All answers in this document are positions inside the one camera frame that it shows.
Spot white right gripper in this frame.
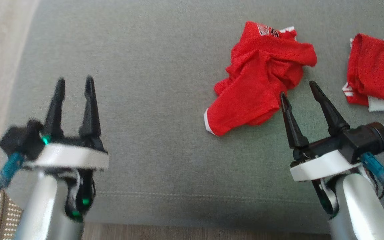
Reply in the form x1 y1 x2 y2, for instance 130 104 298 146
280 81 363 182

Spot grey sofa seat cushion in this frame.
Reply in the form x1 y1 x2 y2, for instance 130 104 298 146
0 0 384 234

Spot white perforated laundry basket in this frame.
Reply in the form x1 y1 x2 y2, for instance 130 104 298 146
0 159 24 240

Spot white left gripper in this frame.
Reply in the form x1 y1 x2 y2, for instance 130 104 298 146
23 76 110 172

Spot red basketball shorts white hem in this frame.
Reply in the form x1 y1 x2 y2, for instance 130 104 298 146
204 21 317 137

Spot red Bulls jersey white sleeves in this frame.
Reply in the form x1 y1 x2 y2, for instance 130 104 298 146
342 33 384 112

